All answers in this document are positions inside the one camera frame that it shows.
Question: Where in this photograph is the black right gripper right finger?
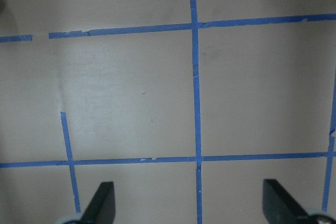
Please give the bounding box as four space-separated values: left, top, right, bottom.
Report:
262 179 317 224

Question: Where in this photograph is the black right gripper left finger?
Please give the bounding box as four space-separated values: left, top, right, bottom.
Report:
80 182 116 224

